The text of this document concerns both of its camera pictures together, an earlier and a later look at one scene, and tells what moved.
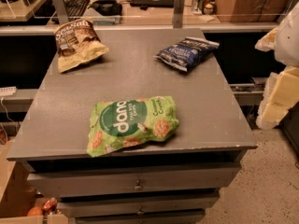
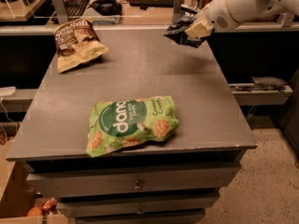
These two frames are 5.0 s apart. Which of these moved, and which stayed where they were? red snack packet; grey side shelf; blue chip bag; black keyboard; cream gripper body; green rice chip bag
Moved: blue chip bag; cream gripper body
Stayed: black keyboard; grey side shelf; red snack packet; green rice chip bag
